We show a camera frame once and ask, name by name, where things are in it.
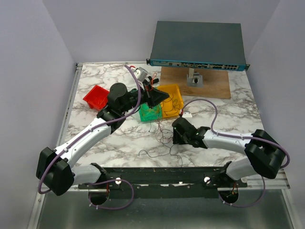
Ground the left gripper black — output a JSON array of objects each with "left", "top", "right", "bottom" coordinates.
[{"left": 120, "top": 79, "right": 169, "bottom": 114}]

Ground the yellow cable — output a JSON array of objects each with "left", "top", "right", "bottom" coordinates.
[{"left": 142, "top": 107, "right": 162, "bottom": 120}]

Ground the green plastic bin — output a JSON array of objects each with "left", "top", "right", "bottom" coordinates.
[{"left": 139, "top": 104, "right": 163, "bottom": 122}]

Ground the yellow plastic bin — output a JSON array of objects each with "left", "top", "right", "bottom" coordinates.
[{"left": 158, "top": 84, "right": 183, "bottom": 118}]

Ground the orange cable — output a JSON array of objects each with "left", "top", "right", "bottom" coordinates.
[{"left": 95, "top": 73, "right": 174, "bottom": 144}]

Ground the red plastic bin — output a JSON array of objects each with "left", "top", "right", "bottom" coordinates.
[{"left": 83, "top": 85, "right": 109, "bottom": 110}]

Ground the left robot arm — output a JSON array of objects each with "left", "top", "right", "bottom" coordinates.
[{"left": 36, "top": 83, "right": 169, "bottom": 196}]

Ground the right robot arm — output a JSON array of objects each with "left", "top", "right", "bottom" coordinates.
[{"left": 172, "top": 117, "right": 286, "bottom": 187}]

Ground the wooden board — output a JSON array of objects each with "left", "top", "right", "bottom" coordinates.
[{"left": 160, "top": 67, "right": 231, "bottom": 99}]

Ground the black T-handle tool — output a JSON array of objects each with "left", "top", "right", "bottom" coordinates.
[{"left": 148, "top": 76, "right": 159, "bottom": 85}]

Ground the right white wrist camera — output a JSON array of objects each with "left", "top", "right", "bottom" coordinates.
[{"left": 180, "top": 112, "right": 193, "bottom": 119}]

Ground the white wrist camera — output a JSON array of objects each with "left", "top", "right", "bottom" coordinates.
[
  {"left": 180, "top": 112, "right": 193, "bottom": 119},
  {"left": 133, "top": 67, "right": 148, "bottom": 83}
]

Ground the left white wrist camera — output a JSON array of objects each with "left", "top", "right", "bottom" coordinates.
[{"left": 133, "top": 67, "right": 148, "bottom": 83}]

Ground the grey metal bracket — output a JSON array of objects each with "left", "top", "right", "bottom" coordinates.
[{"left": 187, "top": 68, "right": 203, "bottom": 88}]

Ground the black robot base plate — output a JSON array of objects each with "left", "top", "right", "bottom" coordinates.
[{"left": 78, "top": 166, "right": 247, "bottom": 202}]

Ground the blue network switch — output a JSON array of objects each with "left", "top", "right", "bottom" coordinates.
[{"left": 146, "top": 21, "right": 250, "bottom": 72}]

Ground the aluminium frame rail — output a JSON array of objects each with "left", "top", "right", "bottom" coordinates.
[{"left": 28, "top": 172, "right": 297, "bottom": 229}]

